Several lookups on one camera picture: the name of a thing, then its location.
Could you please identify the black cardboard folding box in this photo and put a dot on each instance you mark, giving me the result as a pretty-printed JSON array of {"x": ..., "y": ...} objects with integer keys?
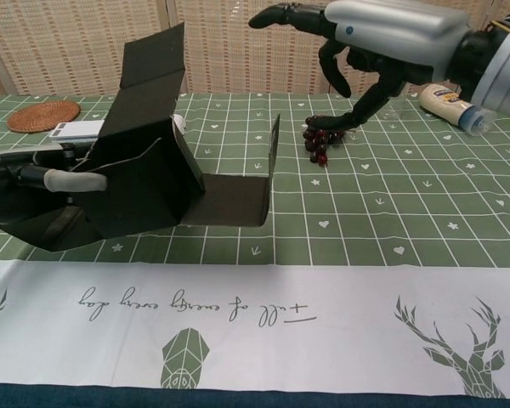
[{"x": 140, "y": 178}]

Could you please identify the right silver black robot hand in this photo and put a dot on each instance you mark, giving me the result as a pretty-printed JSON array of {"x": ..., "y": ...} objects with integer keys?
[{"x": 399, "y": 30}]

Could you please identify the mayonnaise squeeze bottle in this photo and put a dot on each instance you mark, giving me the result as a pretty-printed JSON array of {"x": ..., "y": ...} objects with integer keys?
[{"x": 442, "y": 102}]

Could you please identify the white folded laptop stand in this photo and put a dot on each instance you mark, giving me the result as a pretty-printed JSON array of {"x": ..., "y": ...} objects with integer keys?
[{"x": 76, "y": 129}]

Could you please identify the clear plastic cup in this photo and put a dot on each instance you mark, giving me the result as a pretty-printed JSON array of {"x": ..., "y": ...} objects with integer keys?
[{"x": 393, "y": 111}]

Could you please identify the dark red grape bunch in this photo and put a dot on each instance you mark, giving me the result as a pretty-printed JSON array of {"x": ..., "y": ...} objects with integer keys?
[{"x": 319, "y": 144}]

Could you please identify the round woven rattan coaster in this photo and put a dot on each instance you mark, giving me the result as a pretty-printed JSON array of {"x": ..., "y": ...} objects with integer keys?
[{"x": 42, "y": 117}]

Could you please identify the woven bamboo folding screen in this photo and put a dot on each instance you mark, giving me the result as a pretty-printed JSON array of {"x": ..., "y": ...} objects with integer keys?
[{"x": 238, "y": 55}]

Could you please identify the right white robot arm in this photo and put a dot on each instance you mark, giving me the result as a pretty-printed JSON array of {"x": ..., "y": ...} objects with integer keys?
[{"x": 506, "y": 68}]

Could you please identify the green checked white tablecloth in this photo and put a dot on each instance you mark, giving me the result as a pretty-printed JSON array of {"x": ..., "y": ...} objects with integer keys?
[{"x": 365, "y": 204}]

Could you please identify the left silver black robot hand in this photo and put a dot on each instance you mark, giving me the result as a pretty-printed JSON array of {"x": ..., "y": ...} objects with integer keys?
[{"x": 72, "y": 182}]

